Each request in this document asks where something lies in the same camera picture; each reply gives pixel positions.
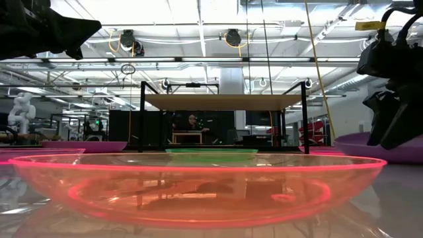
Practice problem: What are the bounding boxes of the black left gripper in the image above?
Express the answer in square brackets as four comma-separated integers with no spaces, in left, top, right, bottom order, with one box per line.
[0,0,102,61]

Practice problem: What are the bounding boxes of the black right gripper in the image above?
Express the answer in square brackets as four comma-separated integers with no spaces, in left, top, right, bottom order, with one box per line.
[356,39,423,150]

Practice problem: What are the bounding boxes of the opaque lilac plate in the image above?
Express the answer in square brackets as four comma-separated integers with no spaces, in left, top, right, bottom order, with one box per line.
[333,132,423,165]

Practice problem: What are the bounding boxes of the opaque magenta plate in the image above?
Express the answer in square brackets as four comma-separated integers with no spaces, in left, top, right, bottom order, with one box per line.
[40,141,128,154]

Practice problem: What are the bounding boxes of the translucent coral pink plate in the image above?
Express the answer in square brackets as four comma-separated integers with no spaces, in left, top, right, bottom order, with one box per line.
[0,148,86,163]

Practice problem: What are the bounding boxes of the translucent green plate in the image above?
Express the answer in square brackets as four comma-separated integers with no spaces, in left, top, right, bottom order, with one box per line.
[165,148,258,163]

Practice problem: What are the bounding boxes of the wooden shelf board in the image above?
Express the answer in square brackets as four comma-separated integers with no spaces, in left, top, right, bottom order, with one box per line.
[137,81,310,155]

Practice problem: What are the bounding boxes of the red bin rack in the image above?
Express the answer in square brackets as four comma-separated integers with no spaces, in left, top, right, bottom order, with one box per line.
[299,120,327,146]

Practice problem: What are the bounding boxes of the yellow tag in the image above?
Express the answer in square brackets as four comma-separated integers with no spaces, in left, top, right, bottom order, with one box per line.
[355,20,386,32]

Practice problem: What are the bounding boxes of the black partition screen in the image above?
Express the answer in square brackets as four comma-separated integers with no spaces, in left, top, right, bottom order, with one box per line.
[108,109,236,145]

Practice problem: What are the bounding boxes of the long ceiling light strip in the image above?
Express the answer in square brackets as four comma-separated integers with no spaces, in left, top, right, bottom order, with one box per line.
[0,56,361,64]

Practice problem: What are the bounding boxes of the person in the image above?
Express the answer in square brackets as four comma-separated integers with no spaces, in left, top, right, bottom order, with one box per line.
[186,114,210,133]

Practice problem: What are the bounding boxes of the small wooden table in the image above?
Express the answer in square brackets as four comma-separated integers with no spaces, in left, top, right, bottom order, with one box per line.
[171,131,204,145]

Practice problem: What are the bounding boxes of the translucent orange plate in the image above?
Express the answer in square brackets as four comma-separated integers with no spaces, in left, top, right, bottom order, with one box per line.
[9,152,387,229]

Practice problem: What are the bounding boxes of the black ceiling cable reel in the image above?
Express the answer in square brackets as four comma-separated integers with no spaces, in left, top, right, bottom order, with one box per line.
[225,28,243,48]
[119,29,137,49]

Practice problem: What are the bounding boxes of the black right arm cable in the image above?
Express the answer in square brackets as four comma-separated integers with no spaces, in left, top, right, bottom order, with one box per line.
[379,5,423,47]

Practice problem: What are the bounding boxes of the yellow hanging cable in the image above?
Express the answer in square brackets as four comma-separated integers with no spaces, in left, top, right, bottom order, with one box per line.
[303,0,336,139]

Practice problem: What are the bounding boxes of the black hanging cable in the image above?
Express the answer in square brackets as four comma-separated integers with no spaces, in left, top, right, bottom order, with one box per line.
[260,0,274,95]

